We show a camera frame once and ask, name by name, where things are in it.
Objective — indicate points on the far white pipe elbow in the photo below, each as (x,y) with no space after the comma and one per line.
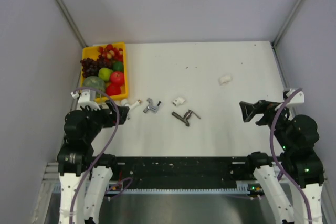
(225,79)

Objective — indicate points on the chrome water faucet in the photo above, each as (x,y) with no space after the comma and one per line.
(151,107)

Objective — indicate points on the green striped melon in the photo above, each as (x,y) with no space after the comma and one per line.
(94,82)

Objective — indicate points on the dark bronze water faucet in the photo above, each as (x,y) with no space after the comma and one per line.
(185,118)

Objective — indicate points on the green apple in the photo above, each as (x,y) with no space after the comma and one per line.
(105,74)

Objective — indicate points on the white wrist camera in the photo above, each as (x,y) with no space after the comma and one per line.
(293,97)
(85,96)

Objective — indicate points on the white faucet with brass tip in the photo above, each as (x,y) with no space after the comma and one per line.
(125,103)

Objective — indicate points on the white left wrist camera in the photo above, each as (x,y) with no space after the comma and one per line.
(85,96)

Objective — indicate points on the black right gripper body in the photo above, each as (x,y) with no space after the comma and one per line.
(269,108)

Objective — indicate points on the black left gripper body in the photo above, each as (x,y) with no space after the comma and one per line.
(114,116)

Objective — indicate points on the dark purple grape bunch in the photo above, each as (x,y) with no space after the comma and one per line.
(91,67)

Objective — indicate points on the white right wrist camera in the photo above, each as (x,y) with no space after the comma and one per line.
(293,97)

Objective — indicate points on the red apple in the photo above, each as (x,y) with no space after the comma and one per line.
(117,78)
(113,89)

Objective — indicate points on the dark green lime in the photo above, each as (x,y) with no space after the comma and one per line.
(118,66)

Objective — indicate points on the white slotted cable duct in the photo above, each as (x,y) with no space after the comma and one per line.
(178,190)

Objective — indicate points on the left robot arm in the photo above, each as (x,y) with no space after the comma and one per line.
(83,181)

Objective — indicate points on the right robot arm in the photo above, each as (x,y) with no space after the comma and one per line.
(292,177)

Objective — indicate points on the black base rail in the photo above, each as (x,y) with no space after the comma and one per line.
(182,172)

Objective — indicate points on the white pipe elbow fitting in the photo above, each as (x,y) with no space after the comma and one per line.
(178,101)

